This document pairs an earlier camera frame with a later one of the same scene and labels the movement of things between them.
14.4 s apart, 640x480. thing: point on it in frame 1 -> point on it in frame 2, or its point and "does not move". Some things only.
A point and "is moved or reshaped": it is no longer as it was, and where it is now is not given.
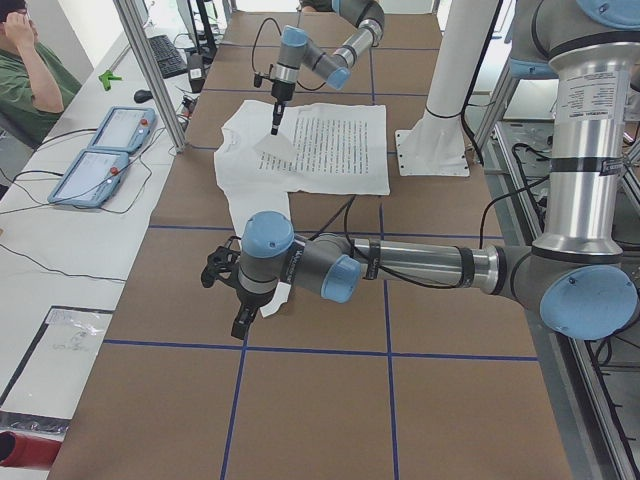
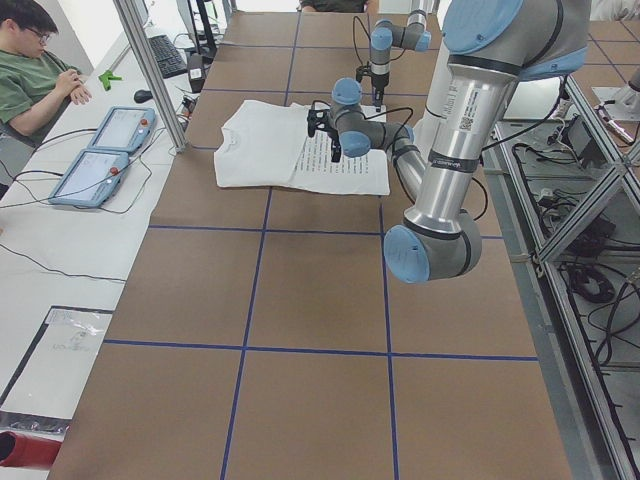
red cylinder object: (17, 450) does not move
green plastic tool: (108, 76) does not move
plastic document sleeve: (53, 374) does not move
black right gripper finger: (277, 116) -> (378, 99)
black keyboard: (169, 60) does not move
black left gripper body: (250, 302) -> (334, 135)
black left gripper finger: (245, 315) -> (335, 151)
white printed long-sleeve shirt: (320, 148) is moved or reshaped
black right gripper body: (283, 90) -> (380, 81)
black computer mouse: (142, 95) does not move
